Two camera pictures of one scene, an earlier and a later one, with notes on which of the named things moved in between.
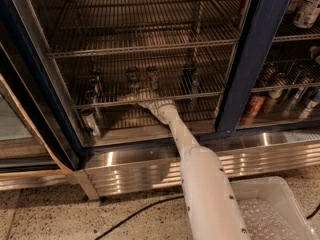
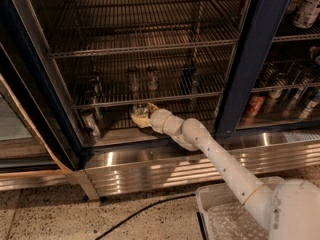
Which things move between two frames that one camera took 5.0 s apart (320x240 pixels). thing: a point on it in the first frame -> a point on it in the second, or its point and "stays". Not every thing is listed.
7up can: x=137 y=88 -> x=140 y=109
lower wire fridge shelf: x=106 y=80 stays
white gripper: x=156 y=106 -> x=157 y=118
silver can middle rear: x=152 y=75 stays
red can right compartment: x=255 y=105 stays
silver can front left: x=91 y=122 stays
